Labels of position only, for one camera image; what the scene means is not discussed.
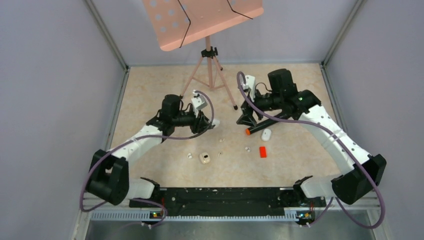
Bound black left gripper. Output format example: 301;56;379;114
172;107;213;134

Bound beige charging case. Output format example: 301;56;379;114
199;152;211;165

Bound white charging case gold trim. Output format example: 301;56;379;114
210;119;221;129

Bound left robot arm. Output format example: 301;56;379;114
80;90;219;207

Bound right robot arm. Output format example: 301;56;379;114
236;68;387;206

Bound white oval charging case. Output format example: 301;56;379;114
261;128;272;142

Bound black marker orange cap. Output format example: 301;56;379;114
245;112;291;136

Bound red rectangular block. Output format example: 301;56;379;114
259;146;268;158

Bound pink music stand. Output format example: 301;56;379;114
142;0;264;110

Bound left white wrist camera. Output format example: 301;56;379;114
191;93;208;115

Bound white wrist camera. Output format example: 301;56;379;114
191;93;208;115
240;75;256;103

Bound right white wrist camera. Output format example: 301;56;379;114
240;75;256;103

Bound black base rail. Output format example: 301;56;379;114
129;183;327;224

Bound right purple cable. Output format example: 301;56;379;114
236;71;387;230

